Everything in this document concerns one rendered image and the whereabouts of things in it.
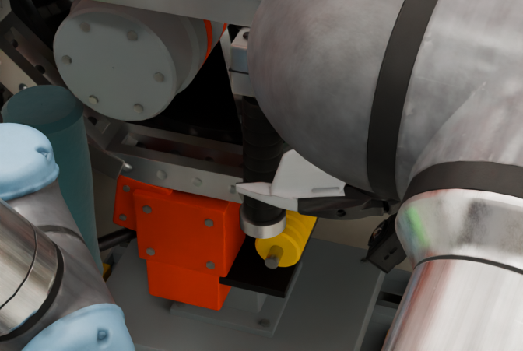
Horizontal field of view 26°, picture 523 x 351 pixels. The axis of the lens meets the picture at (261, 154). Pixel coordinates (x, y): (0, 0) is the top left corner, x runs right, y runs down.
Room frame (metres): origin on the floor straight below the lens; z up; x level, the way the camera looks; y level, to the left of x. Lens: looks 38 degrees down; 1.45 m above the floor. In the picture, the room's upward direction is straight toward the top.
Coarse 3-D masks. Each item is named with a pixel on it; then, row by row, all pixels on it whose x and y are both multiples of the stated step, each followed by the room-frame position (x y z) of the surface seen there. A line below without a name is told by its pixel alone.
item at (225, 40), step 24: (24, 0) 1.19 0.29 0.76; (48, 0) 1.21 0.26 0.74; (72, 0) 1.19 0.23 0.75; (48, 24) 1.19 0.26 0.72; (216, 48) 1.30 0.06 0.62; (216, 72) 1.24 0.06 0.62; (192, 96) 1.19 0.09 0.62; (216, 96) 1.19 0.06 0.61; (240, 96) 1.13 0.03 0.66; (168, 120) 1.14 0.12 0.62; (192, 120) 1.14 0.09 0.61; (216, 120) 1.14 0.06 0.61; (240, 120) 1.13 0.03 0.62
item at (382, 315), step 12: (120, 252) 1.38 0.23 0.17; (108, 264) 1.36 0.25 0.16; (108, 276) 1.32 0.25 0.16; (384, 276) 1.34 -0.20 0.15; (396, 276) 1.33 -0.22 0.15; (408, 276) 1.33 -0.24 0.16; (384, 288) 1.31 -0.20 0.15; (396, 288) 1.31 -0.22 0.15; (384, 300) 1.25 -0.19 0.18; (396, 300) 1.25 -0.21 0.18; (384, 312) 1.24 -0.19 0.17; (372, 324) 1.23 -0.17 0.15; (384, 324) 1.23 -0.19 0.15; (372, 336) 1.21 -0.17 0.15; (384, 336) 1.21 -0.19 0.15; (360, 348) 1.18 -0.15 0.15; (372, 348) 1.18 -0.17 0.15
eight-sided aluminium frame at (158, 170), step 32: (0, 0) 1.15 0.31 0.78; (0, 32) 1.13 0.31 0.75; (32, 32) 1.16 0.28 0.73; (0, 64) 1.12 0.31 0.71; (32, 64) 1.14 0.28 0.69; (96, 128) 1.09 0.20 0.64; (128, 128) 1.11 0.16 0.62; (96, 160) 1.07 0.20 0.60; (128, 160) 1.06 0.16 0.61; (160, 160) 1.05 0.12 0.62; (192, 160) 1.05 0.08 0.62; (224, 160) 1.07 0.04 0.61; (192, 192) 1.04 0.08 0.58; (224, 192) 1.02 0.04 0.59
